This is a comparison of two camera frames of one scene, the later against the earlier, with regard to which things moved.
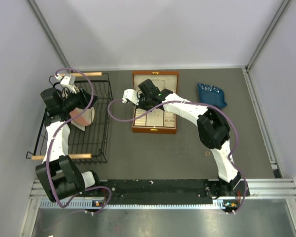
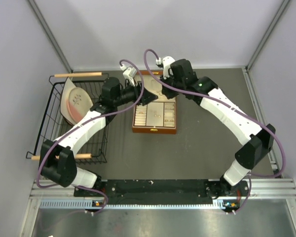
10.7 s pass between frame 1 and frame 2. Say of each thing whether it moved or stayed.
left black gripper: moved
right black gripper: moved
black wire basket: stayed
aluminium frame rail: stayed
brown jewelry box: stayed
